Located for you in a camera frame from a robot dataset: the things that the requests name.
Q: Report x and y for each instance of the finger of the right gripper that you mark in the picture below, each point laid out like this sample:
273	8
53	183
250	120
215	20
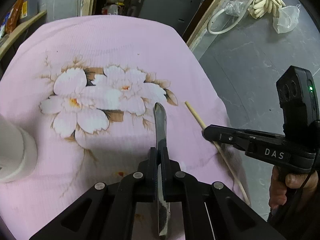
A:
244	139

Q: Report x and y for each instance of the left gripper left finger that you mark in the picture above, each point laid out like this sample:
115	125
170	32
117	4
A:
106	211

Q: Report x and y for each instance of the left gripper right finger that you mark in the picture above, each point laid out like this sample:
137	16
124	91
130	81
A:
211	211

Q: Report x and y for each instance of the dark metal knife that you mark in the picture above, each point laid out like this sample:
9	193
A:
163	208

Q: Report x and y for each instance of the white plastic utensil caddy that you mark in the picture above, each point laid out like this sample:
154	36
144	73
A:
18	152

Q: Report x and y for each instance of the right hand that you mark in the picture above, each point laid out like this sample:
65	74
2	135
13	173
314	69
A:
278	189

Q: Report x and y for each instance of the pink floral table cloth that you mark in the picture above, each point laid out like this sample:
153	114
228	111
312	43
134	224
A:
84	88

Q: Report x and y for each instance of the white mesh bag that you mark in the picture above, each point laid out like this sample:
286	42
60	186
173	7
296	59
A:
287	20

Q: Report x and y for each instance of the grey metal cabinet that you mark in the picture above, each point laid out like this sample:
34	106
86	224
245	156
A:
175	13

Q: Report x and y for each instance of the orange spice bag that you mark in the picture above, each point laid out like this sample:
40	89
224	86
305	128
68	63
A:
13	16

